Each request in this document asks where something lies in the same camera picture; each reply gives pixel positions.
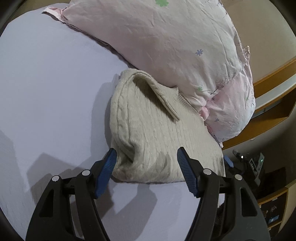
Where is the wooden bed frame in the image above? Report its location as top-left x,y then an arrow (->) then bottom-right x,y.
223,58 -> 295,150

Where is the beige cable-knit sweater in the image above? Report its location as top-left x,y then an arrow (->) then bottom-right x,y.
109,69 -> 225,183

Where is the wooden shelf cabinet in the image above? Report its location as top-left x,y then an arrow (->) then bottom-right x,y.
258,180 -> 295,237

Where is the lavender bed sheet mattress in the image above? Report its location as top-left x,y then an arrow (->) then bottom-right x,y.
1,9 -> 199,240

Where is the pink floral pillow left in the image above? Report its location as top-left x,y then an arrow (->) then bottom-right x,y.
45,1 -> 256,143

